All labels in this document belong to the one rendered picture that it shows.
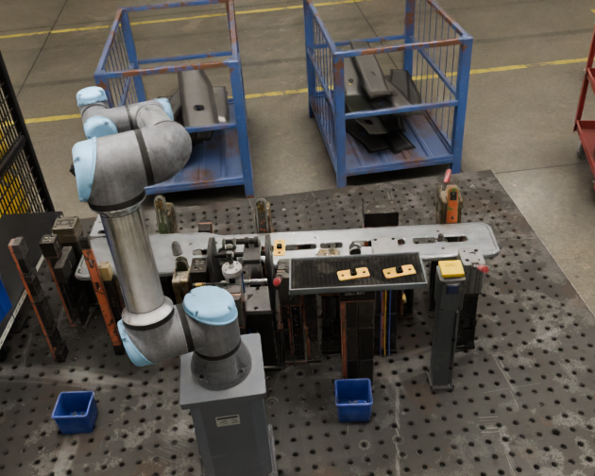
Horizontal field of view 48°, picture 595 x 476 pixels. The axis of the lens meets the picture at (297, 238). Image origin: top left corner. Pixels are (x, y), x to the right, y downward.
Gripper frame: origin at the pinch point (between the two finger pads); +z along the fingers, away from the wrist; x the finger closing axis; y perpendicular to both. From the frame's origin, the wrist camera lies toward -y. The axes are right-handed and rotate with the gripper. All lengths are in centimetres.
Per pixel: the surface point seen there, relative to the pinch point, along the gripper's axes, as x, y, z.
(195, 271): -10.7, 22.5, 17.6
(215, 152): 233, -7, 112
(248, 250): -7.2, 38.5, 13.7
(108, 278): -0.1, -7.7, 27.0
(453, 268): -20, 95, 14
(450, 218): 25, 104, 29
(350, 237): 18, 70, 29
